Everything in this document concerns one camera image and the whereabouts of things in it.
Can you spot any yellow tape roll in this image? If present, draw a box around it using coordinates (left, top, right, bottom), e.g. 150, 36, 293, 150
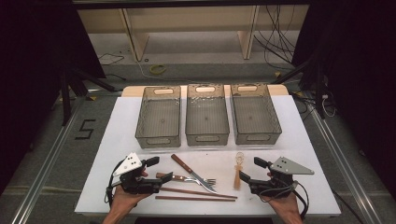
148, 63, 167, 76

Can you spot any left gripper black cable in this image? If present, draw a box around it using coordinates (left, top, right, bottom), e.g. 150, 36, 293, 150
105, 160, 125, 204

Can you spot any wooden handled fork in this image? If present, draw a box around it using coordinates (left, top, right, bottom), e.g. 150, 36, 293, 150
155, 172, 217, 187

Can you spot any bundle of hanging black cables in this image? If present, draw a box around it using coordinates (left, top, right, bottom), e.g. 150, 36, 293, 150
253, 4, 297, 71

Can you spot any black curtain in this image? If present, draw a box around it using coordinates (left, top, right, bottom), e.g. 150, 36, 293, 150
292, 0, 396, 200
0, 0, 106, 194

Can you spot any person's left hand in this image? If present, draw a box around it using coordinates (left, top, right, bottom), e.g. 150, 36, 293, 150
110, 186, 152, 216

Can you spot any black metal stand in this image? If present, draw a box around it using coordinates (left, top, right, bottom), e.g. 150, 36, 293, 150
270, 55, 328, 119
59, 66, 124, 127

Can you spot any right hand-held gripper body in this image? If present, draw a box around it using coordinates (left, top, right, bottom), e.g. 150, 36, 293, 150
248, 156, 316, 199

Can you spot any wooden handled knife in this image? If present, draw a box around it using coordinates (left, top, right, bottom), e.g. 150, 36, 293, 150
170, 153, 218, 194

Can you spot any brown wooden chopstick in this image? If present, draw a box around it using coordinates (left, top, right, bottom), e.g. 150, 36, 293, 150
159, 187, 238, 200
154, 195, 236, 203

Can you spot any person's right hand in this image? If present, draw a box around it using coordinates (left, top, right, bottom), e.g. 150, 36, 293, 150
268, 193, 303, 217

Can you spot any thin black floor cable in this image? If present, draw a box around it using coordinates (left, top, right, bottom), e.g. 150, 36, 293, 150
97, 52, 125, 67

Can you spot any white floor cable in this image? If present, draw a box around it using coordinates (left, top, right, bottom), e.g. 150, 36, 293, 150
134, 59, 185, 83

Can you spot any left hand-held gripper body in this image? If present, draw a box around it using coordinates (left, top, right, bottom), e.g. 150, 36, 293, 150
112, 151, 163, 195

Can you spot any aluminium floor rail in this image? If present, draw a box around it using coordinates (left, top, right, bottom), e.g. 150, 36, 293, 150
10, 96, 87, 224
306, 102, 382, 224

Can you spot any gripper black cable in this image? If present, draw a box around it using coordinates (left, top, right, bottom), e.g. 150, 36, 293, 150
258, 181, 310, 220
105, 160, 125, 204

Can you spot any white cable with plug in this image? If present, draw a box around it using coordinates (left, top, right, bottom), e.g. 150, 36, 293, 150
320, 92, 337, 119

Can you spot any white table sheet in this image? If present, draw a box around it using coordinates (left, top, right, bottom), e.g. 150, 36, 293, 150
74, 94, 342, 217

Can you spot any clear grey plastic bin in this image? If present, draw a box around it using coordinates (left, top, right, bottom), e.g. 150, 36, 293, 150
185, 83, 231, 147
134, 85, 182, 149
230, 83, 283, 146

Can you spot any small wooden spoon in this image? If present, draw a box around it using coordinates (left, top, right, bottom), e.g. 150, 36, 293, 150
233, 151, 246, 190

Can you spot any beige wooden desk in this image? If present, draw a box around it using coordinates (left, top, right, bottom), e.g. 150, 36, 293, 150
77, 4, 310, 63

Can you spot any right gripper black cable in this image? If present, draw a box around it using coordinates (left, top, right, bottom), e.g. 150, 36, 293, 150
258, 181, 310, 220

